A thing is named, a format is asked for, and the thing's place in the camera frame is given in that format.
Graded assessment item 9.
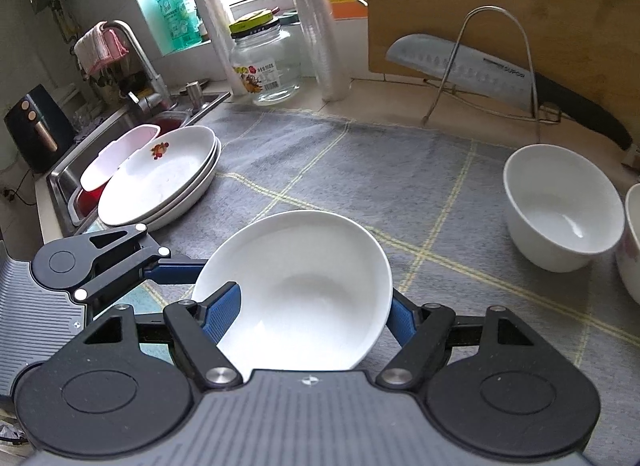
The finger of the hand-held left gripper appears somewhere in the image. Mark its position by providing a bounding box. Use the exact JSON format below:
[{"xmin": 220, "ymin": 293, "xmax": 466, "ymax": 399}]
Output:
[{"xmin": 71, "ymin": 222, "xmax": 208, "ymax": 303}]

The glass jar with green lid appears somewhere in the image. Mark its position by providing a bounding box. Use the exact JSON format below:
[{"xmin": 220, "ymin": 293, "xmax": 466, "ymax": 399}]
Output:
[{"xmin": 229, "ymin": 8, "xmax": 303, "ymax": 106}]

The metal wire rack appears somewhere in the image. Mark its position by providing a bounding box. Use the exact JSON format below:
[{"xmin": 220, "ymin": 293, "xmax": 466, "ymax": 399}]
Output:
[{"xmin": 421, "ymin": 6, "xmax": 563, "ymax": 147}]

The red plastic basin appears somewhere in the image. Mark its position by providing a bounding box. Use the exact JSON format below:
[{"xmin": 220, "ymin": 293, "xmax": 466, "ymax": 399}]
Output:
[{"xmin": 75, "ymin": 113, "xmax": 191, "ymax": 219}]

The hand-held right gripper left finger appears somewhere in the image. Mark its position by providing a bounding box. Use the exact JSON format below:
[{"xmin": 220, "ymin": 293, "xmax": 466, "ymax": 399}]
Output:
[{"xmin": 82, "ymin": 281, "xmax": 244, "ymax": 393}]

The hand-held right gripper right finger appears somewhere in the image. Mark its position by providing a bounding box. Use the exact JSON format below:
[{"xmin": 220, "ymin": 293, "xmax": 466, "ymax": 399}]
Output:
[{"xmin": 375, "ymin": 287, "xmax": 537, "ymax": 393}]

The grey checked cloth mat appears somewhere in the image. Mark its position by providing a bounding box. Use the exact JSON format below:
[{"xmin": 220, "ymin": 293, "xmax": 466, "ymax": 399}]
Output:
[{"xmin": 75, "ymin": 108, "xmax": 640, "ymax": 397}]

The green dish soap bottle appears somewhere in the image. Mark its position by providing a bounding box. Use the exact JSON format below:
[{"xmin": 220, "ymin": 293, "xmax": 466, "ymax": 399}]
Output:
[{"xmin": 152, "ymin": 0, "xmax": 203, "ymax": 52}]

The pink towel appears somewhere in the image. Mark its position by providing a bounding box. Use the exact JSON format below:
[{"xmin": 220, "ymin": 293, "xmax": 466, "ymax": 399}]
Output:
[{"xmin": 74, "ymin": 20, "xmax": 130, "ymax": 79}]

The black handled kitchen knife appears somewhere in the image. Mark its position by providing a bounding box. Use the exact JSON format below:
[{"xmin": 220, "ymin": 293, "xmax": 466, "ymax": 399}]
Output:
[{"xmin": 386, "ymin": 34, "xmax": 633, "ymax": 151}]

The black air fryer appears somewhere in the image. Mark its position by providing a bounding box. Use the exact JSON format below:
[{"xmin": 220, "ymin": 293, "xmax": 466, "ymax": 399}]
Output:
[{"xmin": 4, "ymin": 84, "xmax": 61, "ymax": 174}]

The white ceramic bowl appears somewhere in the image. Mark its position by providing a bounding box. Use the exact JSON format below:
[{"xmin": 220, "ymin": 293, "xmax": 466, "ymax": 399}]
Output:
[
  {"xmin": 615, "ymin": 185, "xmax": 640, "ymax": 307},
  {"xmin": 502, "ymin": 144, "xmax": 626, "ymax": 274},
  {"xmin": 191, "ymin": 211, "xmax": 394, "ymax": 373}
]

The steel sink faucet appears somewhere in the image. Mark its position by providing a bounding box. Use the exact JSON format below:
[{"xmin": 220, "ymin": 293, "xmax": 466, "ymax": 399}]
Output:
[{"xmin": 75, "ymin": 20, "xmax": 173, "ymax": 117}]

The white plastic bag roll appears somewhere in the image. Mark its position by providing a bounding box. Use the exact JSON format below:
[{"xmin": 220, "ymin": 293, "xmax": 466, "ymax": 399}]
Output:
[{"xmin": 190, "ymin": 0, "xmax": 246, "ymax": 96}]

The stack of clear plastic cups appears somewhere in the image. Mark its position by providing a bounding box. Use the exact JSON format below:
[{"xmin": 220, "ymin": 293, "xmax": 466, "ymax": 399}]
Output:
[{"xmin": 277, "ymin": 0, "xmax": 351, "ymax": 101}]

